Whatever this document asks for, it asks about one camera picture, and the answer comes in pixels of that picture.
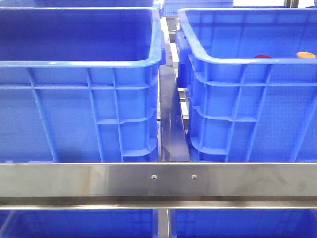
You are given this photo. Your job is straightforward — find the rear right blue bin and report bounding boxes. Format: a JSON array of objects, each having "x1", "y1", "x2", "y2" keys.
[{"x1": 163, "y1": 0, "x2": 233, "y2": 16}]

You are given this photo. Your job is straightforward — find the left blue plastic bin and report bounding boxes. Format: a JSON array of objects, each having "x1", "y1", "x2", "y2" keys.
[{"x1": 0, "y1": 7, "x2": 165, "y2": 163}]

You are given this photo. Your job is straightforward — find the steel centre divider rail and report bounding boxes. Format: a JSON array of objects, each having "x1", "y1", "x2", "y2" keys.
[{"x1": 159, "y1": 42, "x2": 190, "y2": 162}]

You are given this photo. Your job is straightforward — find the lower left blue bin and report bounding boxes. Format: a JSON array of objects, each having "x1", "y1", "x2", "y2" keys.
[{"x1": 0, "y1": 210, "x2": 158, "y2": 238}]

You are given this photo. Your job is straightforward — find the blue plastic bin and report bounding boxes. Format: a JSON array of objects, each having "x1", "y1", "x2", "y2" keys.
[
  {"x1": 0, "y1": 7, "x2": 165, "y2": 163},
  {"x1": 176, "y1": 8, "x2": 317, "y2": 163}
]

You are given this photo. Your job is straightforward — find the steel front rack rail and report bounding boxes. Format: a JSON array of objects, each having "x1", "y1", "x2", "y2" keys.
[{"x1": 0, "y1": 162, "x2": 317, "y2": 209}]

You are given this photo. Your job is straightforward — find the lower right blue bin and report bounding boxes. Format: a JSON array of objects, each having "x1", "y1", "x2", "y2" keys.
[{"x1": 171, "y1": 209, "x2": 317, "y2": 238}]

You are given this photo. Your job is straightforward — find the red mushroom push button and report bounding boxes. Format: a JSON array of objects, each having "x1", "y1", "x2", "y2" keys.
[{"x1": 255, "y1": 54, "x2": 272, "y2": 59}]

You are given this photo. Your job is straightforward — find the yellow mushroom push button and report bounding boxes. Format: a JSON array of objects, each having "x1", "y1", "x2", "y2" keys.
[{"x1": 296, "y1": 51, "x2": 317, "y2": 59}]

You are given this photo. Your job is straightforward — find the right blue plastic bin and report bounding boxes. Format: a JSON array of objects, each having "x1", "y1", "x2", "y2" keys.
[{"x1": 176, "y1": 8, "x2": 317, "y2": 163}]

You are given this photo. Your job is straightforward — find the rear left blue bin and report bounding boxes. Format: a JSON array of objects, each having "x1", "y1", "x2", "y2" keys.
[{"x1": 0, "y1": 0, "x2": 162, "y2": 9}]

